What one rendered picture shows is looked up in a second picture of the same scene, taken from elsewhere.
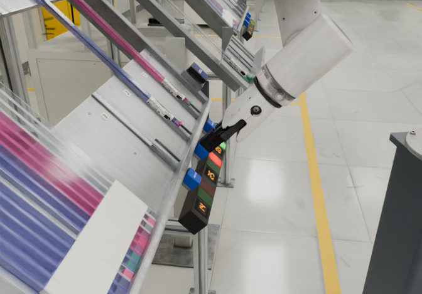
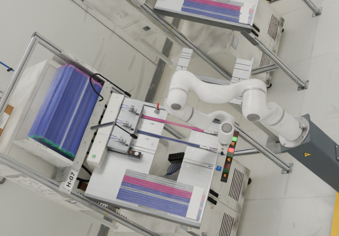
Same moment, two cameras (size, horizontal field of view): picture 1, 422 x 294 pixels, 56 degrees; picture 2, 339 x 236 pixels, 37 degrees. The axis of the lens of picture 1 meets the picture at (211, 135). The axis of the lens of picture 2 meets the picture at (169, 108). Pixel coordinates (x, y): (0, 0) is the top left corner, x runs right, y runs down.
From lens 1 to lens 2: 2.62 m
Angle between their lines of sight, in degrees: 44
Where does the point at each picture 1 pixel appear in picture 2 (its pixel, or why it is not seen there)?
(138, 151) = (200, 171)
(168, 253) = (273, 147)
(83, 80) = (200, 68)
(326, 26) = (220, 132)
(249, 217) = (313, 110)
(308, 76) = (226, 140)
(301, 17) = (220, 118)
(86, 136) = (184, 176)
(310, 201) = not seen: outside the picture
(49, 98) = not seen: hidden behind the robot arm
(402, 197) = not seen: hidden behind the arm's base
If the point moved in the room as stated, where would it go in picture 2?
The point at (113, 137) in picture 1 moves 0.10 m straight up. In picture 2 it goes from (191, 171) to (180, 164)
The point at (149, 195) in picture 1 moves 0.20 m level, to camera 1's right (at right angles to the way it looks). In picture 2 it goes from (205, 183) to (231, 177)
